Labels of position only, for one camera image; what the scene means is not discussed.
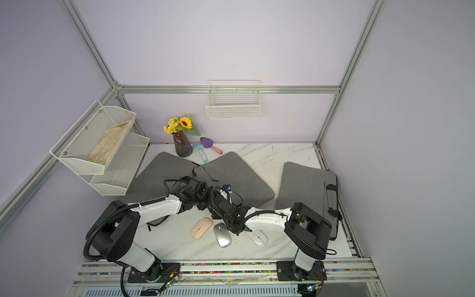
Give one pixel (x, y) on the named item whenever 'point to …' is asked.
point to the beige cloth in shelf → (102, 151)
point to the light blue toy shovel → (199, 146)
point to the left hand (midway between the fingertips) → (217, 198)
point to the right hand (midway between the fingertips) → (217, 208)
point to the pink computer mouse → (202, 227)
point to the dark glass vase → (184, 147)
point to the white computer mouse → (258, 237)
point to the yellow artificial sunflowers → (184, 123)
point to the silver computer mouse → (222, 235)
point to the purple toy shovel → (208, 143)
